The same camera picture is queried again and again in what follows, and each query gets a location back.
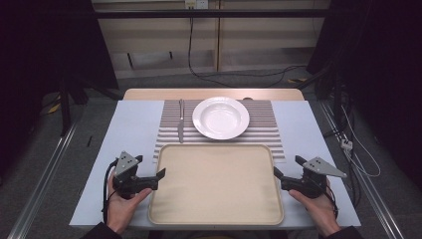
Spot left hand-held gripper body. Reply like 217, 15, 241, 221
111, 150, 159, 200

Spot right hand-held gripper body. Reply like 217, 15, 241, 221
281, 156, 348, 200

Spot person's right hand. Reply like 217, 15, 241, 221
289, 179, 342, 238

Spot person's left hand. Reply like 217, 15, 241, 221
105, 179, 154, 235

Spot striped grey placemat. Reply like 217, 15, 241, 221
152, 99, 287, 164

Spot silver table knife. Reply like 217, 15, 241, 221
177, 98, 186, 144

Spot beige plastic tray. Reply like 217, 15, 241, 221
147, 142, 286, 227

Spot black metal stand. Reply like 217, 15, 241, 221
58, 74, 122, 137
296, 64, 347, 128

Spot white deep plate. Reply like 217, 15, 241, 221
191, 96, 251, 141

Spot dark curtain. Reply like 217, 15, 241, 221
0, 0, 119, 177
306, 0, 422, 190

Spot black horizontal bar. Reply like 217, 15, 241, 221
94, 8, 330, 20

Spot dark right gripper cable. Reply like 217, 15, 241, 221
324, 183, 340, 220

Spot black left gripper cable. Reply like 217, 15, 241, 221
102, 158, 119, 225

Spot thin white cable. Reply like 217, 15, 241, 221
340, 105, 382, 178

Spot metal floor rail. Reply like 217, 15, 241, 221
317, 99, 406, 239
6, 111, 84, 239

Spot long black floor cable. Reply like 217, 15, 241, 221
187, 16, 308, 90

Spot white wall socket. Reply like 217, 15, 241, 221
184, 0, 210, 10

